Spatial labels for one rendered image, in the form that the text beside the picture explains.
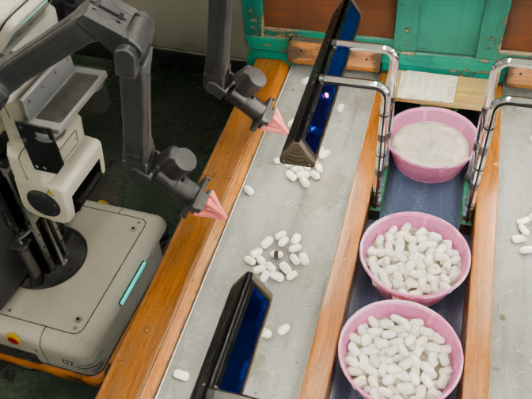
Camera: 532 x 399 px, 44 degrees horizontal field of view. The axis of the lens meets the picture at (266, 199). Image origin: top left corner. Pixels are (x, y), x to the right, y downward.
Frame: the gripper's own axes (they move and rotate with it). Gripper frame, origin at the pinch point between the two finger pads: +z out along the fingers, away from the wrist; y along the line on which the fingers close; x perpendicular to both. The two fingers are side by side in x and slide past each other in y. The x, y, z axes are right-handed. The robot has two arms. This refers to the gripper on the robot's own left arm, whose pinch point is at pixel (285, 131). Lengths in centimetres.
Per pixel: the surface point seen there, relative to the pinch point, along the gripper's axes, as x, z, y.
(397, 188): -10.6, 34.3, -1.5
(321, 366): -13, 22, -67
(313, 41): -2.6, -3.1, 39.6
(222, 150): 15.3, -9.9, -5.5
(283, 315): -3, 15, -55
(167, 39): 114, -32, 130
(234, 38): 84, -7, 129
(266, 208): 5.5, 5.0, -23.0
